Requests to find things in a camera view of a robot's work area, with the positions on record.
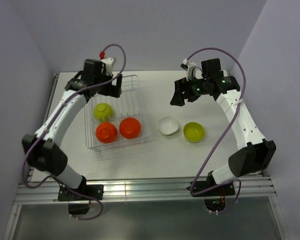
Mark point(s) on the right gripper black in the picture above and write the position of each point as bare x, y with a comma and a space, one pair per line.
181, 86

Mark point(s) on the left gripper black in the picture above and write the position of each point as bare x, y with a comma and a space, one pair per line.
113, 91

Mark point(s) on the green bowl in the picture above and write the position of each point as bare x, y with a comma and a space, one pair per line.
103, 112
194, 132

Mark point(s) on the white square bowl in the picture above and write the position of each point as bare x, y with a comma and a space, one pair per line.
167, 125

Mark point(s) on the orange bowl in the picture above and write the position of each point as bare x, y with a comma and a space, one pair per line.
130, 128
106, 132

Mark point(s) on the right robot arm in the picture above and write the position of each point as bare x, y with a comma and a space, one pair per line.
254, 150

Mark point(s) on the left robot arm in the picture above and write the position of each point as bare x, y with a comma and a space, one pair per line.
42, 149

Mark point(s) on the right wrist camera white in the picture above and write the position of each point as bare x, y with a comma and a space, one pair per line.
190, 68

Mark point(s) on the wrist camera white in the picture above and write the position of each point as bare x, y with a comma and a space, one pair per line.
109, 63
190, 68

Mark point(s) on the wire dish rack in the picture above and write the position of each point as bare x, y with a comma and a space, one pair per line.
130, 104

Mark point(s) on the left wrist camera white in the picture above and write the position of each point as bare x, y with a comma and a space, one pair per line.
109, 63

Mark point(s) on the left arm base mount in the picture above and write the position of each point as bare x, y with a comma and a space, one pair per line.
92, 190

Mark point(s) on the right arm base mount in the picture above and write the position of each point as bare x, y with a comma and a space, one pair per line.
204, 189

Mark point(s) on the black box under rail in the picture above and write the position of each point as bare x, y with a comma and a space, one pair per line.
79, 209

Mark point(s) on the aluminium rail front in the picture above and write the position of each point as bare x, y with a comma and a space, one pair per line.
139, 190

